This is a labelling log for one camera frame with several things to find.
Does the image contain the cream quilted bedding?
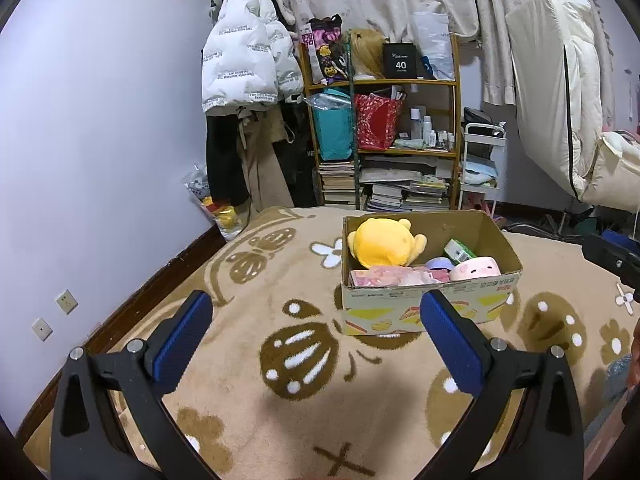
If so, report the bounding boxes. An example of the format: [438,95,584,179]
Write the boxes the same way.
[580,130,640,211]

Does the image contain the black box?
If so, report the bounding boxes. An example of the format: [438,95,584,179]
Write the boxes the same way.
[382,41,418,80]

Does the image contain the yellow plush toy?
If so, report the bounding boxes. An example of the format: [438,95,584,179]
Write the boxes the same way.
[347,216,428,269]

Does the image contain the pink toys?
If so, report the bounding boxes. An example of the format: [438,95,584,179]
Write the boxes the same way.
[465,195,501,221]

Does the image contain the black hanging garment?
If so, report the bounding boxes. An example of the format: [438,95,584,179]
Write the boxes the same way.
[282,95,321,208]

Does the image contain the white trolley cart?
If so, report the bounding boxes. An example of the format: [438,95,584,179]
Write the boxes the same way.
[459,122,508,226]

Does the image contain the small clear plastic bag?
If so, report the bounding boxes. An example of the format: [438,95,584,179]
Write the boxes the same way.
[305,91,351,111]

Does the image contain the pink plastic packet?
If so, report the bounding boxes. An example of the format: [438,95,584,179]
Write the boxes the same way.
[350,266,451,288]

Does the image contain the cardboard box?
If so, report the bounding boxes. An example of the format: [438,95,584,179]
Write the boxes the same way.
[341,209,523,337]

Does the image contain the white quilted duvet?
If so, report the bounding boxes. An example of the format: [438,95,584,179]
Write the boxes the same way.
[505,0,616,203]

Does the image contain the wooden shelf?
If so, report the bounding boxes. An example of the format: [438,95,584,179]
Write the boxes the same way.
[298,30,463,211]

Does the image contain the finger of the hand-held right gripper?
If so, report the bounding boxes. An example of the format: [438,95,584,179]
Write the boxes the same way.
[581,230,640,291]

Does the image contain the person's right forearm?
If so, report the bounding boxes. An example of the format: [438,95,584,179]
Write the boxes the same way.
[627,317,640,391]

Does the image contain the red patterned bag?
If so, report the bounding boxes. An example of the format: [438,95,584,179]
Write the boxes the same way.
[354,92,405,152]

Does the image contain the green tissue pack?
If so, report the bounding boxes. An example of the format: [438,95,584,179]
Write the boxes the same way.
[443,239,478,265]

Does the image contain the pile of blue face masks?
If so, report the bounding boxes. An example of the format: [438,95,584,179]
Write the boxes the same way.
[462,155,501,188]

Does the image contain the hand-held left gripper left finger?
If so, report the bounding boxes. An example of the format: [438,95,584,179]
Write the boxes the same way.
[50,290,215,480]

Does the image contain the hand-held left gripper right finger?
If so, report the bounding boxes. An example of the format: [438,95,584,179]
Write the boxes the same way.
[420,290,586,480]

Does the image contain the white puffer jacket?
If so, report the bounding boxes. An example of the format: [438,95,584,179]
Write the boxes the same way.
[201,0,305,113]

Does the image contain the beige trench coat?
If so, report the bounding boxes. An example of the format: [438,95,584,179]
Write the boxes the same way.
[239,105,296,216]

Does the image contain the purple printed tote bag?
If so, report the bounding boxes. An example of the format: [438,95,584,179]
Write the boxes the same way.
[301,15,351,86]

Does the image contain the black bag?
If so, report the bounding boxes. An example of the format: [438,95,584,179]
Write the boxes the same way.
[462,106,501,128]

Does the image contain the teal bag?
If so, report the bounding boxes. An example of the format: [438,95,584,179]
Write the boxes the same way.
[312,90,356,162]

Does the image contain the thin green pole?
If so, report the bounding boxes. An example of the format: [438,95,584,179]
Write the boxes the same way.
[345,32,362,211]

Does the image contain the black trousers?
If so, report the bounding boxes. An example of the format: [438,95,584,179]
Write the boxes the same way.
[206,112,251,206]

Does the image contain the clear plastic shopping bag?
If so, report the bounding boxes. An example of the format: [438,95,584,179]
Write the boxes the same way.
[181,165,221,211]

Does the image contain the stack of old books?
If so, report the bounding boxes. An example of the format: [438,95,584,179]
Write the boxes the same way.
[317,160,363,207]

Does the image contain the stack of books and papers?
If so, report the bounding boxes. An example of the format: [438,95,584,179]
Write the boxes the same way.
[360,155,453,212]

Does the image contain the blonde wig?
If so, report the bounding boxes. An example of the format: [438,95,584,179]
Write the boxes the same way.
[347,29,391,80]

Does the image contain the group of cosmetic bottles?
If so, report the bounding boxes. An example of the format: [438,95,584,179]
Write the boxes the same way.
[407,106,457,150]

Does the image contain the office chair base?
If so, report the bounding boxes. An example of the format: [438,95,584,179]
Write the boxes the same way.
[542,195,601,241]

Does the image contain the beige patterned blanket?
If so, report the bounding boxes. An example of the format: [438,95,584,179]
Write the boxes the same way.
[22,205,640,480]

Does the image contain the person's grey blue clothing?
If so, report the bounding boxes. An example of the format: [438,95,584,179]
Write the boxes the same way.
[582,355,632,446]

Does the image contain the large clear plastic bag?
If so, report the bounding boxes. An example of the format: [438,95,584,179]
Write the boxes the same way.
[410,11,456,81]

